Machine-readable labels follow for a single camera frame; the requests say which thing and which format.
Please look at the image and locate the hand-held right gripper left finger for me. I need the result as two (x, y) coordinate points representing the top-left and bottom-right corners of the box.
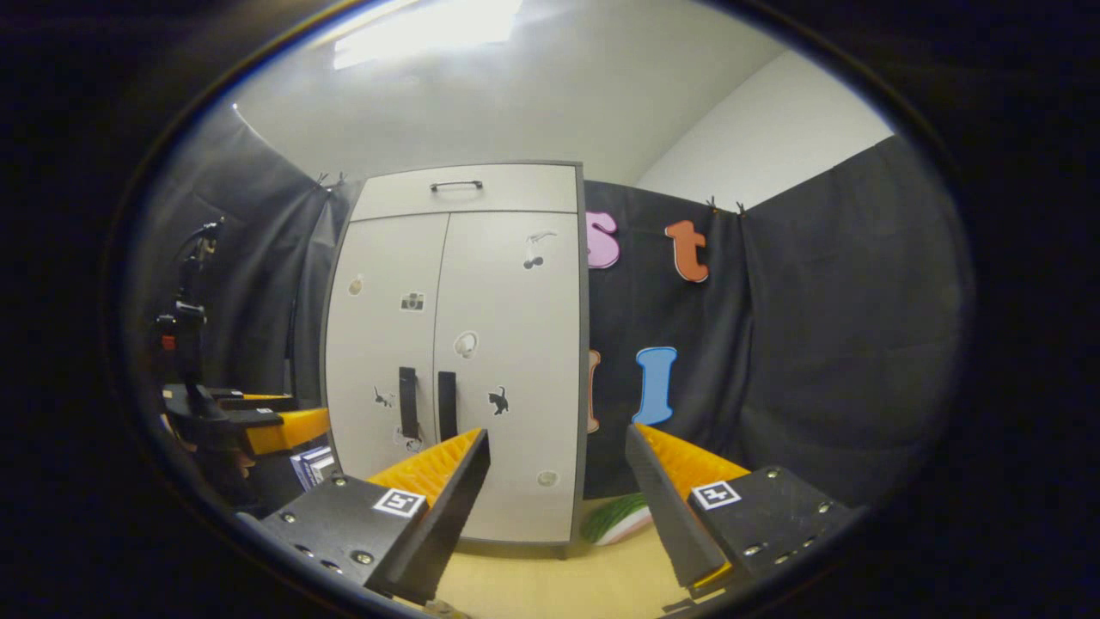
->
(236, 429), (491, 603)

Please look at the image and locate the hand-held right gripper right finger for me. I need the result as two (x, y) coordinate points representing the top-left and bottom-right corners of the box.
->
(620, 422), (852, 594)

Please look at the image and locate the white cabinet door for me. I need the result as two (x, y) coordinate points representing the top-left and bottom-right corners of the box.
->
(325, 213), (449, 482)
(432, 211), (578, 544)

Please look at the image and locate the white cabinet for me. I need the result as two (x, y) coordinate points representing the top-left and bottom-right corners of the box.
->
(320, 161), (590, 560)

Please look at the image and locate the white cabinet drawer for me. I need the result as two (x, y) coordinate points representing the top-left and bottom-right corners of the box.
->
(352, 163), (578, 223)

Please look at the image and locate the blue white box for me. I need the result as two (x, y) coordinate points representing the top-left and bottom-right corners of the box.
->
(290, 445), (338, 493)

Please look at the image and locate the green striped watermelon toy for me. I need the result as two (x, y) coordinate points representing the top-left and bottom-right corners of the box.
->
(581, 493), (651, 547)

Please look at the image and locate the black backdrop cloth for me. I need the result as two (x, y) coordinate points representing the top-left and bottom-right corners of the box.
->
(129, 103), (976, 517)

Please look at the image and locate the black door handle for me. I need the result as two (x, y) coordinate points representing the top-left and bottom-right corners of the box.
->
(398, 366), (420, 441)
(437, 371), (458, 442)

